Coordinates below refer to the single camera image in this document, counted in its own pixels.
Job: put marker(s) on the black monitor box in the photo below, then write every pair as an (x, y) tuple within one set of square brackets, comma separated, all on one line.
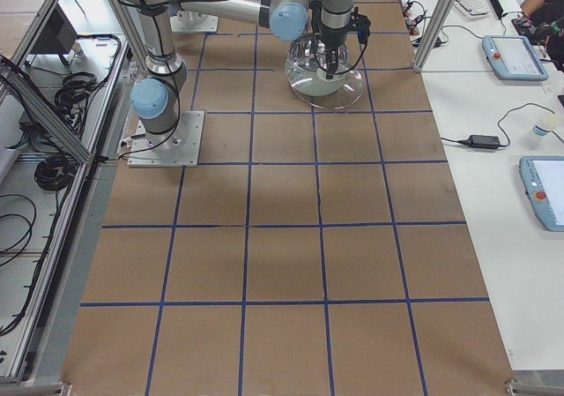
[(57, 36)]

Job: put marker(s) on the aluminium frame rail left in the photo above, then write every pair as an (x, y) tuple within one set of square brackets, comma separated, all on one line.
[(42, 110)]

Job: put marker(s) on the upper teach pendant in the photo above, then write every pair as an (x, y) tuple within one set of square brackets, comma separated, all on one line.
[(513, 58)]

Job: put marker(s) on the black phone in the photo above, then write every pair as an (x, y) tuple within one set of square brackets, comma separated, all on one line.
[(497, 8)]

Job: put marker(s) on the person at desk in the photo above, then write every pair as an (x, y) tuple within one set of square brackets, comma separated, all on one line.
[(547, 17)]

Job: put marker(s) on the teach pendant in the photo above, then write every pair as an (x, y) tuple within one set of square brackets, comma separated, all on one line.
[(513, 58), (543, 182)]

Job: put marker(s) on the black power adapter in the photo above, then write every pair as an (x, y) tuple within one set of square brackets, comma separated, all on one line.
[(481, 142)]

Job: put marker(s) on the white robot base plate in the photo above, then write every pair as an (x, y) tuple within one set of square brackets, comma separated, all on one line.
[(182, 149)]

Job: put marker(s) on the white paper cup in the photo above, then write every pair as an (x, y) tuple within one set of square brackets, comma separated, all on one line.
[(545, 125)]

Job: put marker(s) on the lower teach pendant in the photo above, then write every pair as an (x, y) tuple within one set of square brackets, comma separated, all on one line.
[(543, 182)]

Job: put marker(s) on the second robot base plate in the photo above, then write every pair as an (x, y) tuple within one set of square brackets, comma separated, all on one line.
[(190, 22)]

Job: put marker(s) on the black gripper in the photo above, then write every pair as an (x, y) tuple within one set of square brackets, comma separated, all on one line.
[(331, 40)]

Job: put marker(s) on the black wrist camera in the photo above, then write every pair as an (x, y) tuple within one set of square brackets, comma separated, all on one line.
[(361, 25)]

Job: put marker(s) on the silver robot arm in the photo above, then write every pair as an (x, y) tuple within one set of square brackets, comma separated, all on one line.
[(155, 97)]

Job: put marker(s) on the aluminium frame post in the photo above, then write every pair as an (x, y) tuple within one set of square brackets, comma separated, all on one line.
[(428, 39)]

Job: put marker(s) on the glass pot lid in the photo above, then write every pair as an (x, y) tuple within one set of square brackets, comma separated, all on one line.
[(345, 97)]

